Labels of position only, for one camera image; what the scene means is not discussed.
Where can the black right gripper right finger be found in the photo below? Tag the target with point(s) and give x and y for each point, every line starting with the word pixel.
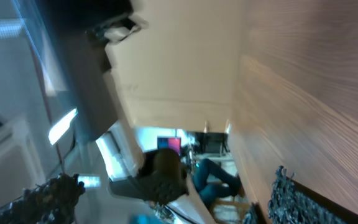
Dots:
pixel 292 202

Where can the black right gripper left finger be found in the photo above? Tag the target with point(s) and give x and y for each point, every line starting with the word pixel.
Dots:
pixel 52 202

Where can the Samsung Galaxy smartphone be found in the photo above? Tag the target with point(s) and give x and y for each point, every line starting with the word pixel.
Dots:
pixel 68 39

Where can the seated person in background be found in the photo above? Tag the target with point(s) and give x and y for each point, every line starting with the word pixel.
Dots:
pixel 212 182

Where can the background computer monitor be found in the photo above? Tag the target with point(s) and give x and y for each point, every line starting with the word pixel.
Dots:
pixel 173 143

